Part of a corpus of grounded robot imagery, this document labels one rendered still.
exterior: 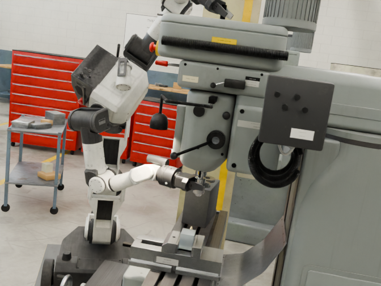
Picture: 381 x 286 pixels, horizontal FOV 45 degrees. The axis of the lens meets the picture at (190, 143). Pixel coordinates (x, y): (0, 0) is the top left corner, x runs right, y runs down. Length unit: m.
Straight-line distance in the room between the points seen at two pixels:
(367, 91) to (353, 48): 9.25
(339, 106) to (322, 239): 0.48
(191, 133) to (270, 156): 0.31
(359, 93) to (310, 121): 0.33
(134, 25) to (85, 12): 1.26
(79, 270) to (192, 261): 0.93
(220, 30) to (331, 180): 0.66
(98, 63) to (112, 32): 9.27
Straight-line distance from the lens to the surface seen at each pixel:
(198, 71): 1.69
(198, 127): 1.73
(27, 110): 7.24
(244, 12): 3.53
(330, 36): 10.90
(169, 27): 1.70
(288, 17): 1.71
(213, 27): 1.68
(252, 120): 1.69
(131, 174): 1.97
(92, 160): 2.06
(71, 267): 2.53
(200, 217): 2.18
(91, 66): 2.13
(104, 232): 2.67
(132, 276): 1.94
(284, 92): 1.43
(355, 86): 1.71
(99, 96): 2.07
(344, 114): 1.71
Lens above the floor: 1.76
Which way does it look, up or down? 11 degrees down
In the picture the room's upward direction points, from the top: 7 degrees clockwise
